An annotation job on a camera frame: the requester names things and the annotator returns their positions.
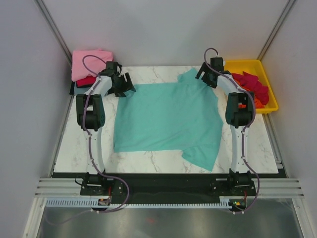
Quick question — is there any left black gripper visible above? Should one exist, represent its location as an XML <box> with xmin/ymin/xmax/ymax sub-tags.
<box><xmin>112</xmin><ymin>73</ymin><xmax>136</xmax><ymax>98</ymax></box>

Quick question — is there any teal t shirt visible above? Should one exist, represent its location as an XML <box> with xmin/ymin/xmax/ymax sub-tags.
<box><xmin>113</xmin><ymin>68</ymin><xmax>223</xmax><ymax>171</ymax></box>

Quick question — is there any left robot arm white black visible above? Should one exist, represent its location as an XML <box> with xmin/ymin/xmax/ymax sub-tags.
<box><xmin>76</xmin><ymin>61</ymin><xmax>136</xmax><ymax>196</ymax></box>

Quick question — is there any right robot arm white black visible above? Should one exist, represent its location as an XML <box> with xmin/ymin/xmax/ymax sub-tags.
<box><xmin>195</xmin><ymin>57</ymin><xmax>256</xmax><ymax>195</ymax></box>

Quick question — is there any crimson folded t shirt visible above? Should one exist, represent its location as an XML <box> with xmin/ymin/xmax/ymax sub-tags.
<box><xmin>76</xmin><ymin>61</ymin><xmax>117</xmax><ymax>88</ymax></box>

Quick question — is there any magenta t shirt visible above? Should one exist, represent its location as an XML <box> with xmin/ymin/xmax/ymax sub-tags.
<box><xmin>232</xmin><ymin>71</ymin><xmax>269</xmax><ymax>106</ymax></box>

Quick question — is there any yellow plastic bin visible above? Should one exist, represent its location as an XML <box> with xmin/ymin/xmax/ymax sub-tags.
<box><xmin>224</xmin><ymin>59</ymin><xmax>278</xmax><ymax>114</ymax></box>

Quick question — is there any pink folded t shirt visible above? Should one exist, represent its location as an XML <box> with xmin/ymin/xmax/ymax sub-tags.
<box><xmin>71</xmin><ymin>49</ymin><xmax>113</xmax><ymax>82</ymax></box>

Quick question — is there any orange t shirt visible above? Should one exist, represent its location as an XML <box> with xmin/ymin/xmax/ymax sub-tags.
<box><xmin>242</xmin><ymin>87</ymin><xmax>264</xmax><ymax>109</ymax></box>

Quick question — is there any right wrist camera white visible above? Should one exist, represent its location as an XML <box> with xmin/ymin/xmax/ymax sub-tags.
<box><xmin>210</xmin><ymin>57</ymin><xmax>224</xmax><ymax>72</ymax></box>

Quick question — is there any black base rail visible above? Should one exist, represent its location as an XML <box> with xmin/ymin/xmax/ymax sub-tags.
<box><xmin>51</xmin><ymin>172</ymin><xmax>267</xmax><ymax>205</ymax></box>

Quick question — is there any aluminium frame profile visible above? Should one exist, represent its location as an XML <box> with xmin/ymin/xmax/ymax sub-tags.
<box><xmin>35</xmin><ymin>178</ymin><xmax>304</xmax><ymax>199</ymax></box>

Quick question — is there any white slotted cable duct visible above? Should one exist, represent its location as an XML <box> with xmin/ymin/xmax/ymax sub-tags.
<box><xmin>45</xmin><ymin>196</ymin><xmax>232</xmax><ymax>209</ymax></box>

